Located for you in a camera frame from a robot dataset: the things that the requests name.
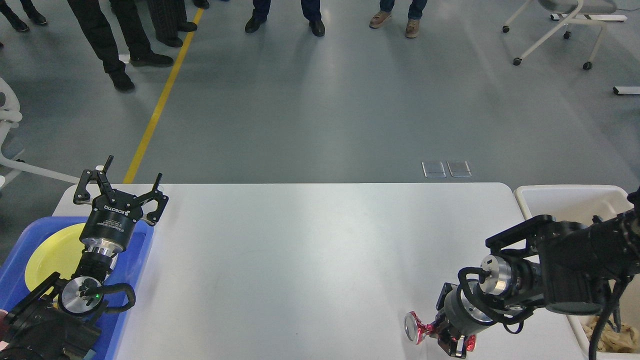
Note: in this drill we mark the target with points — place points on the brown paper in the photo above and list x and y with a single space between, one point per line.
624 341

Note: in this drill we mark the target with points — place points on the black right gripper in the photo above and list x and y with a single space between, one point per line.
464 319

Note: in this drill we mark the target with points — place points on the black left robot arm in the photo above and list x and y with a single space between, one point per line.
58 319

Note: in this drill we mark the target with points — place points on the white pink plate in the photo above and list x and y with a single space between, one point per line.
113 262

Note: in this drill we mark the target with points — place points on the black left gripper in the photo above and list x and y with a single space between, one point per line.
110 225

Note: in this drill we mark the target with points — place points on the yellow plastic plate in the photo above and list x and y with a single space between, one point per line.
60 252

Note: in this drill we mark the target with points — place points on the right floor socket plate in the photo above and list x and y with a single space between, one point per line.
459 169

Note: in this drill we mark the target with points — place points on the floor socket plate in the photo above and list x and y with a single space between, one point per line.
434 169
459 169

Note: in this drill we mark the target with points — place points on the white rolling chair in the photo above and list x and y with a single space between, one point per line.
590 13

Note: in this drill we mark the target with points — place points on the left floor socket plate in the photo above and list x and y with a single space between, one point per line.
434 169

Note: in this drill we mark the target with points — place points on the bystander black trousers left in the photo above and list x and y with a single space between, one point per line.
98 33

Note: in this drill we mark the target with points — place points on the white bar on floor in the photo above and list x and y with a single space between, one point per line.
626 90

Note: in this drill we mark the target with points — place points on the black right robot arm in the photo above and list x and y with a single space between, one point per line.
563 266

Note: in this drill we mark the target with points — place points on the grey office chair left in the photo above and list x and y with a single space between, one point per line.
11 147

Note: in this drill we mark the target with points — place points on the red foil wrapper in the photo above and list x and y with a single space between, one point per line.
416 331

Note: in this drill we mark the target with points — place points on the bystander black trousers middle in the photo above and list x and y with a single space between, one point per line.
168 18

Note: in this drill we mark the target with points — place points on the bystander black trousers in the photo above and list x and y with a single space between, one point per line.
98 33
168 18

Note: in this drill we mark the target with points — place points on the white waste bin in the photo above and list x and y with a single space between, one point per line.
579 203

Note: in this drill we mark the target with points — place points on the pink cup dark inside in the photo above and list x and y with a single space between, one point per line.
4 329

